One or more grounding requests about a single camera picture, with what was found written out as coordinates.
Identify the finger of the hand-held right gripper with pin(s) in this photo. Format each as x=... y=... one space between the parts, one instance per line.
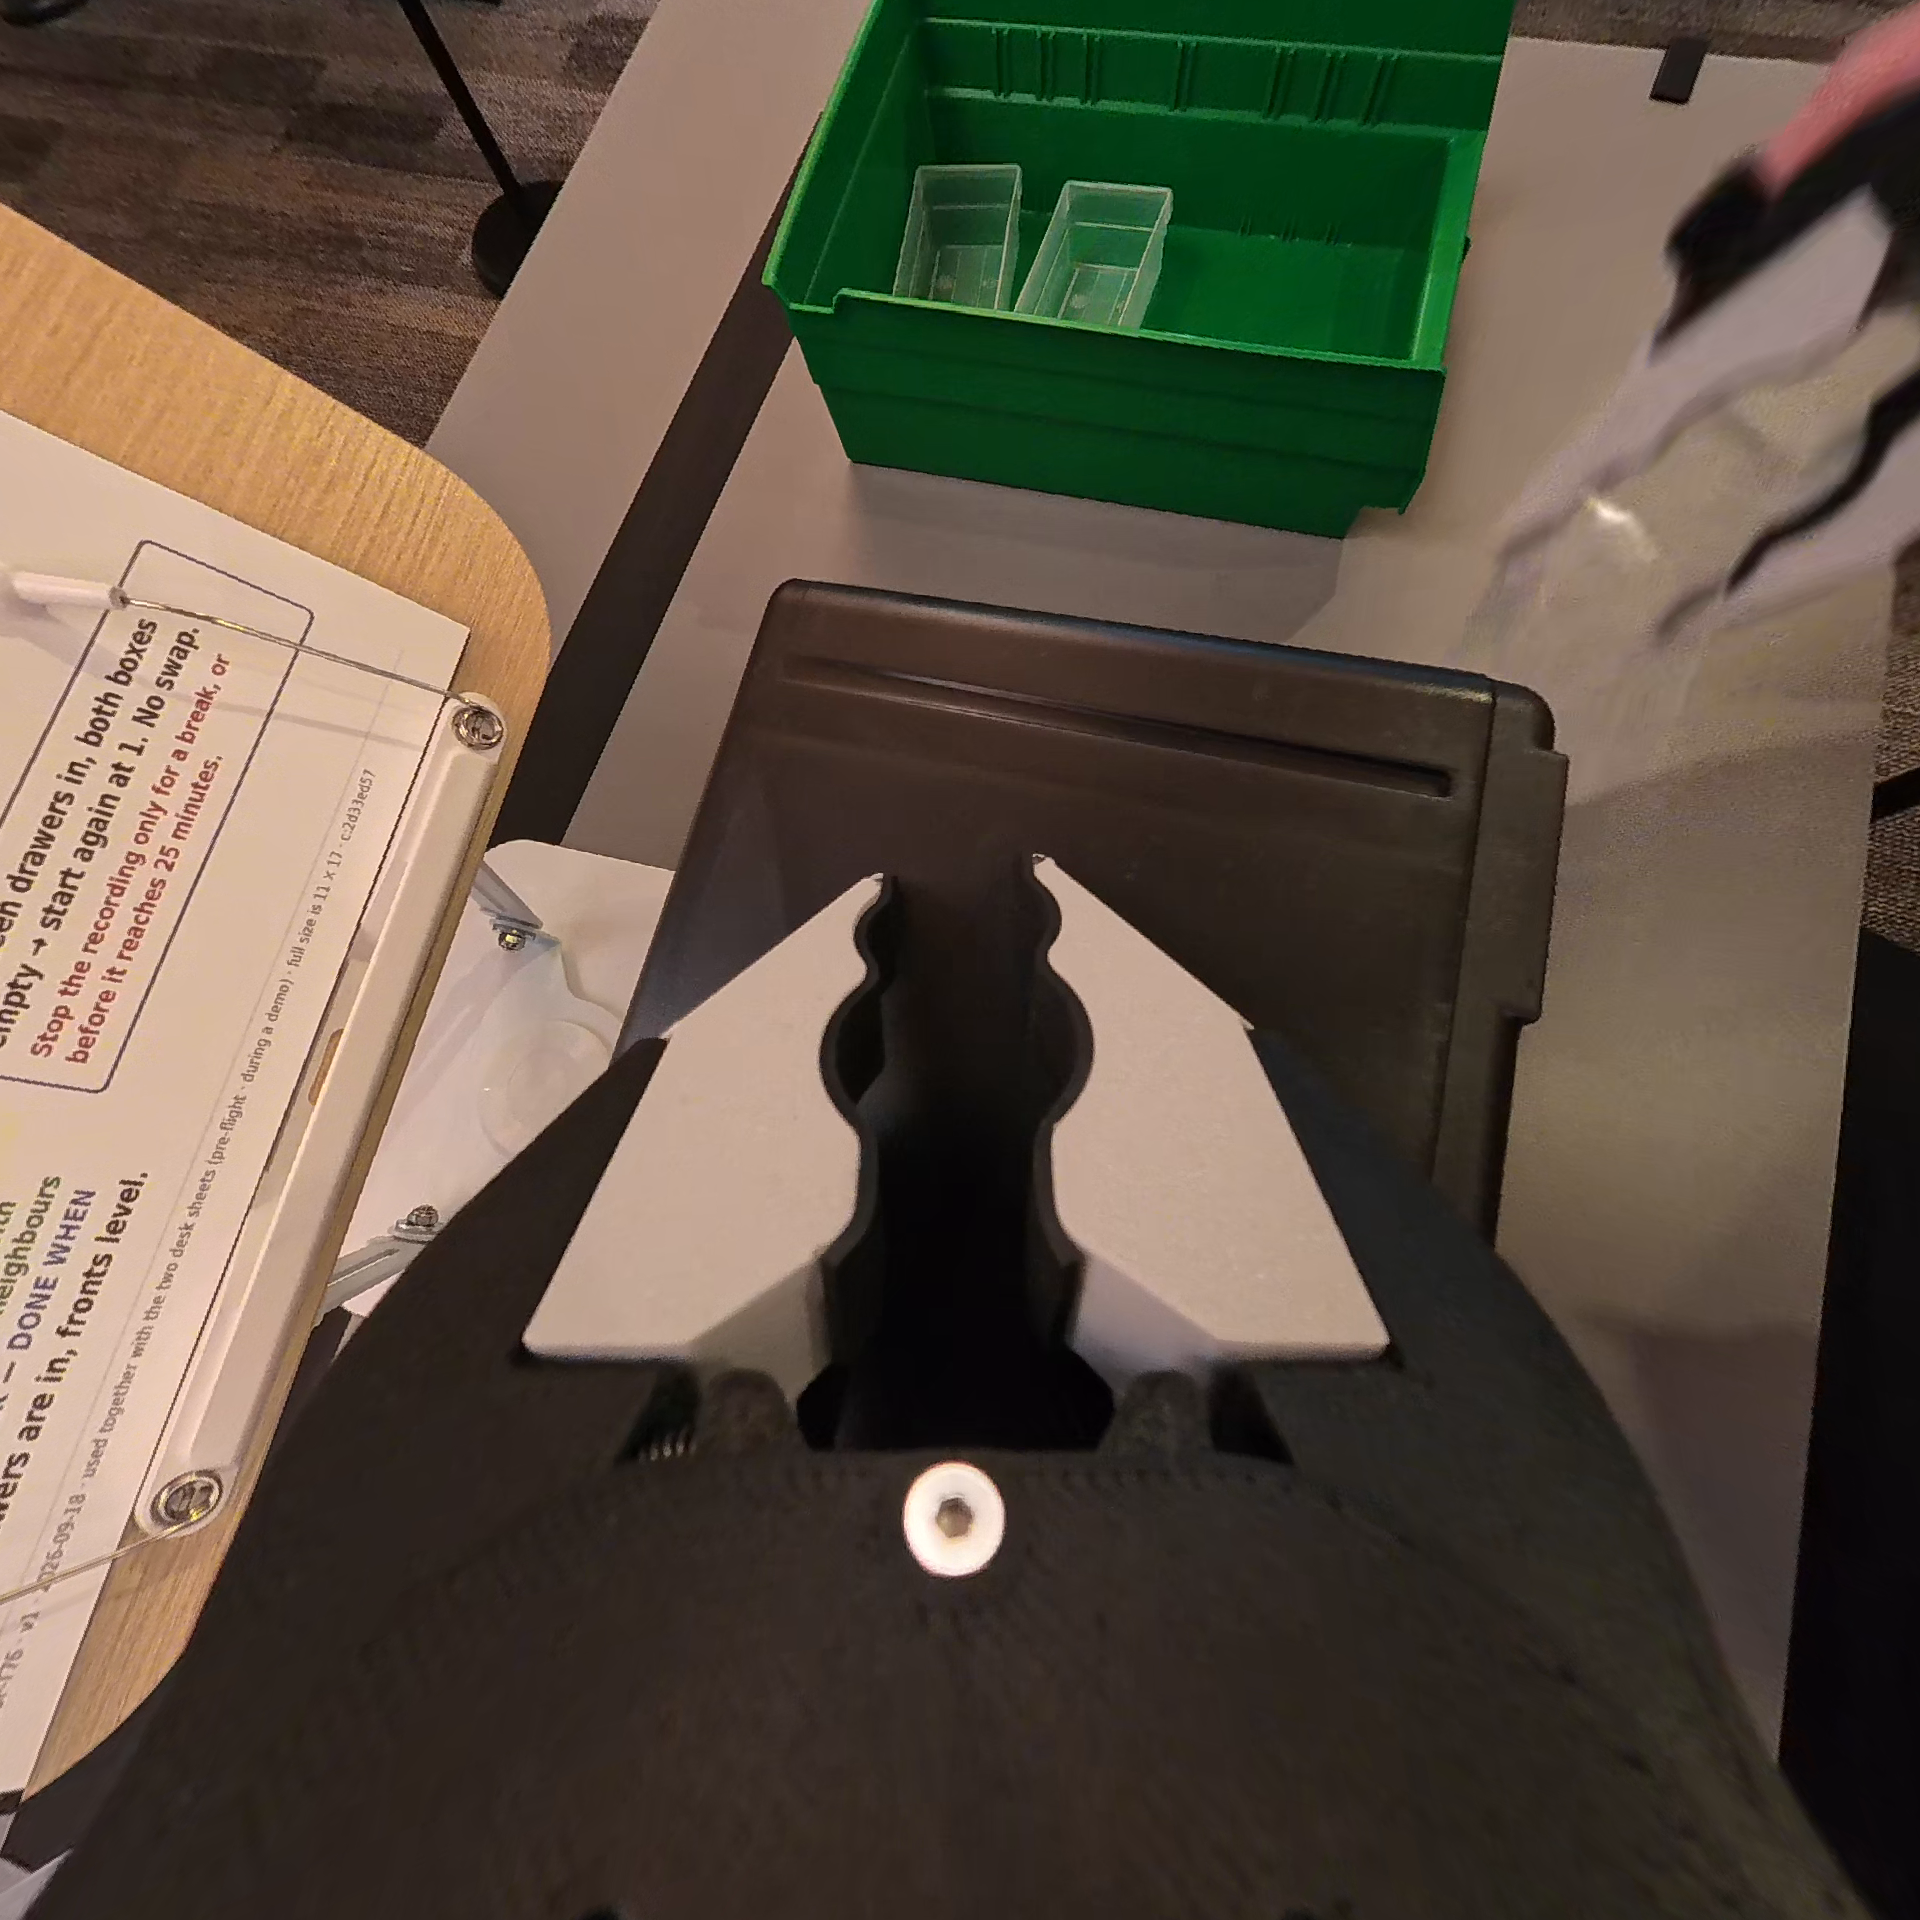
x=1880 y=525
x=1742 y=341

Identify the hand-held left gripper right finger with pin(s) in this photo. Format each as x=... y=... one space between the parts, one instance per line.
x=1215 y=1187

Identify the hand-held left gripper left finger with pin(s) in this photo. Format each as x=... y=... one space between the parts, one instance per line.
x=704 y=1171

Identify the small clear plastic drawer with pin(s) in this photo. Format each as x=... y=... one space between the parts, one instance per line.
x=1651 y=689
x=1100 y=262
x=964 y=247

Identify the black drawer cabinet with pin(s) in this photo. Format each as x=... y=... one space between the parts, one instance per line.
x=1203 y=842

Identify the green plastic bin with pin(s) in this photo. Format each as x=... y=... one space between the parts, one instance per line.
x=1124 y=434

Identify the person's right hand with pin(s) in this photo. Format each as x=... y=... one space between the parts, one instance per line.
x=1857 y=106

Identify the black desk clip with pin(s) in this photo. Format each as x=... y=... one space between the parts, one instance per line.
x=1681 y=75

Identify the white stand base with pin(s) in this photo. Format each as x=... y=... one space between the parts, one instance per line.
x=449 y=1142

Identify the clear acrylic sign holder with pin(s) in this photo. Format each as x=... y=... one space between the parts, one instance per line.
x=399 y=933

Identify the text instruction sheet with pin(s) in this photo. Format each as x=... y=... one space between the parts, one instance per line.
x=93 y=842

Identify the black stanchion post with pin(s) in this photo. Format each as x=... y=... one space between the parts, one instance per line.
x=514 y=240

